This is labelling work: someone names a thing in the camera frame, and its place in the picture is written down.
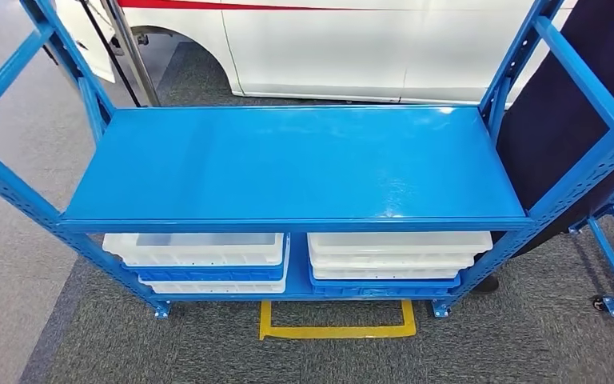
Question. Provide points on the blue metal shelf rack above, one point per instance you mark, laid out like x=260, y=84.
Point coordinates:
x=286, y=164

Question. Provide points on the white plastic crate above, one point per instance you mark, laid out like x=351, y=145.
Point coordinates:
x=217, y=288
x=386, y=274
x=391, y=244
x=391, y=261
x=196, y=254

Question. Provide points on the blue plastic crate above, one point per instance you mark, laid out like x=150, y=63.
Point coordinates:
x=206, y=274
x=381, y=290

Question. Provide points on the yellow floor tape square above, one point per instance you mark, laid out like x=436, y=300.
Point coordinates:
x=339, y=333

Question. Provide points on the white car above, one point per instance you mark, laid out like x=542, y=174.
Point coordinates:
x=312, y=48

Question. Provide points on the black thin pole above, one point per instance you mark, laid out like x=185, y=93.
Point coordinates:
x=109, y=53

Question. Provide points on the person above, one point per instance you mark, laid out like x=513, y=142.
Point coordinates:
x=566, y=122

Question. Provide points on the blue wheeled rack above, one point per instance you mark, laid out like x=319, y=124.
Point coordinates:
x=611, y=260

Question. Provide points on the chrome stanchion post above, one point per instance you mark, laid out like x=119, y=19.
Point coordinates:
x=128, y=53

